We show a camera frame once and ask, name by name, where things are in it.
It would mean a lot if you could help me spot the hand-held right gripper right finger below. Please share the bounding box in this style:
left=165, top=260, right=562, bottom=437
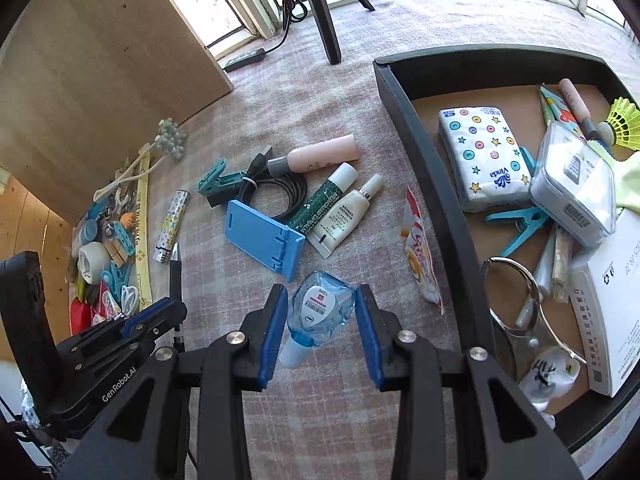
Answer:
left=354, top=284, right=586, bottom=480

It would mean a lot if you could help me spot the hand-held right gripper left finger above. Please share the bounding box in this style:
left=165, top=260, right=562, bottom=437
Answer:
left=59, top=282, right=290, bottom=480

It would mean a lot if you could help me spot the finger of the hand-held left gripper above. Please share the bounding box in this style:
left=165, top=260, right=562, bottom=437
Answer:
left=56, top=297, right=189, bottom=362
left=75, top=317, right=187, bottom=377

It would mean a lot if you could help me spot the white cable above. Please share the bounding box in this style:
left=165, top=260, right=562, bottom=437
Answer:
left=119, top=284, right=142, bottom=312

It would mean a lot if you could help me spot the coffee creamer sachet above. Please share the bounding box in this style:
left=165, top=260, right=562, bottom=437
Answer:
left=400, top=186, right=446, bottom=317
left=99, top=284, right=120, bottom=319

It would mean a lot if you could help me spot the eye drop blister pack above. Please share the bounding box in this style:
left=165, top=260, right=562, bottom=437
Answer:
left=278, top=270, right=357, bottom=368

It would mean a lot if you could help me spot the red pouch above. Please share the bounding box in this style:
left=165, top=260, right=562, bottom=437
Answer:
left=69, top=297, right=96, bottom=336

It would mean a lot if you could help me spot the long yellow chopstick packet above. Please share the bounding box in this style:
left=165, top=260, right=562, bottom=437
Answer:
left=131, top=152, right=153, bottom=311

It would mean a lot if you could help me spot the black storage tray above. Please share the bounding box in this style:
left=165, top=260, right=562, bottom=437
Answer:
left=372, top=44, right=640, bottom=456

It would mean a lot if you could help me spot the teal clothespin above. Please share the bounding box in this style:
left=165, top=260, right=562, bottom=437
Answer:
left=517, top=146, right=538, bottom=183
left=196, top=157, right=251, bottom=196
left=485, top=205, right=551, bottom=257

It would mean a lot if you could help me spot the clear plastic box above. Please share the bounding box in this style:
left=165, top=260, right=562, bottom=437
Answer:
left=529, top=120, right=617, bottom=248

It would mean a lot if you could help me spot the light green cloth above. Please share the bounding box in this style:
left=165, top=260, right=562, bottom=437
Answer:
left=587, top=142, right=640, bottom=209

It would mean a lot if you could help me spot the pink tube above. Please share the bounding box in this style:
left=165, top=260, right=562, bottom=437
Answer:
left=558, top=78, right=601, bottom=141

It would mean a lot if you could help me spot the blue clothespin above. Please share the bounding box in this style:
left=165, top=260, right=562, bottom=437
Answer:
left=100, top=265, right=133, bottom=306
left=112, top=220, right=137, bottom=257

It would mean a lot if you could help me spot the black pen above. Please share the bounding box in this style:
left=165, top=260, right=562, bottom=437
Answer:
left=167, top=242, right=184, bottom=348

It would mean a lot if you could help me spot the white round device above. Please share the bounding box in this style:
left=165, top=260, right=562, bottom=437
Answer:
left=77, top=241, right=112, bottom=286

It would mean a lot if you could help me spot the white patterned lighter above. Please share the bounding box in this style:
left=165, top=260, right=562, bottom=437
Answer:
left=154, top=189, right=192, bottom=264

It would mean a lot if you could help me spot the blue phone stand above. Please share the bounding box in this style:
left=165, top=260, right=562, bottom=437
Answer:
left=225, top=199, right=307, bottom=283

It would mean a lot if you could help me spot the bunch of metal keyrings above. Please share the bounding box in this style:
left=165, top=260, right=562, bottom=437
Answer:
left=99, top=185, right=132, bottom=226

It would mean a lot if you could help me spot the green glitter tube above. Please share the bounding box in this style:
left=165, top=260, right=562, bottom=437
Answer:
left=287, top=162, right=359, bottom=236

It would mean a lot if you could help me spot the white grey-ball massage roller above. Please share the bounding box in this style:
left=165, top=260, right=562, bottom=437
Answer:
left=94, top=117, right=188, bottom=198

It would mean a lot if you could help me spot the pink bottle grey cap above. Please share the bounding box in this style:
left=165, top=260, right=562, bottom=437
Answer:
left=266, top=134, right=362, bottom=176

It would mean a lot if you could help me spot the white printed plastic bag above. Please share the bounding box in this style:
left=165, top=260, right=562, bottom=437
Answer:
left=517, top=346, right=583, bottom=413

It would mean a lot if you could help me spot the clear wrapped cutlery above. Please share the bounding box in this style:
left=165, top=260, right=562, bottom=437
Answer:
left=532, top=225, right=576, bottom=303

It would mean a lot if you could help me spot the white patterned tissue pack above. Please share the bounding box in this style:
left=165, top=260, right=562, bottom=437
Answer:
left=439, top=106, right=533, bottom=213

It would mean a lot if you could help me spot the pink plaid blanket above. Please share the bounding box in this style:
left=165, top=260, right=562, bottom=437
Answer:
left=50, top=0, right=640, bottom=480

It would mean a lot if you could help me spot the white cardboard box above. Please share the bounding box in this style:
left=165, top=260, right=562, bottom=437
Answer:
left=569, top=207, right=640, bottom=398

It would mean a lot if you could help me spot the wooden cabinet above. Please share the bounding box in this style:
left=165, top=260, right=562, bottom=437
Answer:
left=0, top=0, right=235, bottom=351

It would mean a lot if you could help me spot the black power strip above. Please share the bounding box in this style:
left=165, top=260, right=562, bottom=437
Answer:
left=222, top=47, right=267, bottom=72

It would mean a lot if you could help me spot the black tripod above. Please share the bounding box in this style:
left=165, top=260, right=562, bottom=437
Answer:
left=280, top=0, right=376, bottom=66

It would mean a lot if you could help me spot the yellow shuttlecock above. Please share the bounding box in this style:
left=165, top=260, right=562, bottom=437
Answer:
left=597, top=97, right=640, bottom=153

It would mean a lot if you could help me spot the silver metal ring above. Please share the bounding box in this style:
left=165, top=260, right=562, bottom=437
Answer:
left=481, top=256, right=588, bottom=367

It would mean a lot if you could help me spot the black coiled cable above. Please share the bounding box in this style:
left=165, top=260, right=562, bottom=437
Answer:
left=207, top=146, right=308, bottom=223

